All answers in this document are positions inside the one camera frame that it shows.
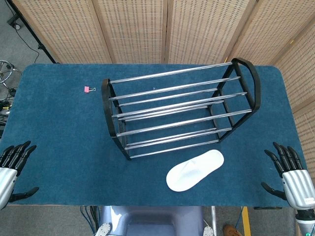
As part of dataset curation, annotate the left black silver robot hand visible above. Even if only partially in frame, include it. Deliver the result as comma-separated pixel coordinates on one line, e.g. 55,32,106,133
0,141,40,210

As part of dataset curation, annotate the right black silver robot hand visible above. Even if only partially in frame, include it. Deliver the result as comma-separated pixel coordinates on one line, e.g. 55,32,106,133
260,142,315,211

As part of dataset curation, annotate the white slipper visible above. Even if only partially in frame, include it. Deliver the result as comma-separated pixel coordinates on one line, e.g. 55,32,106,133
166,149,224,192

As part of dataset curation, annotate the black chrome shoe rack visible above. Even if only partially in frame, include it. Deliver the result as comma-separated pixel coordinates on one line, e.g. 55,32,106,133
101,58,261,161

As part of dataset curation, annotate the blue carpet mat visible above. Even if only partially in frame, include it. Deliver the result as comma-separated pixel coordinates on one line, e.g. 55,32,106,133
0,63,315,207

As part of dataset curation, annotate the silver metal table leg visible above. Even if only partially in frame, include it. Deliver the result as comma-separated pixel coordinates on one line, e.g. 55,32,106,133
211,206,218,228

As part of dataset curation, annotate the chrome chair base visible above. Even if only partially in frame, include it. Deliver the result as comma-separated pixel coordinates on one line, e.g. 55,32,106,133
0,59,22,87

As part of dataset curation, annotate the blue-grey robot torso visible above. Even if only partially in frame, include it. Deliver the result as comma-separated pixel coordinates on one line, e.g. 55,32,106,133
94,206,215,236

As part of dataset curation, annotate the woven wood folding screen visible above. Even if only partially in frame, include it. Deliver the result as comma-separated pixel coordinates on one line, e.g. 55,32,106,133
11,0,315,177

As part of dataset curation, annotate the dark floor cable bundle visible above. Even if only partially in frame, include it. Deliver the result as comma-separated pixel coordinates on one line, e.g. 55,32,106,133
80,206,101,236

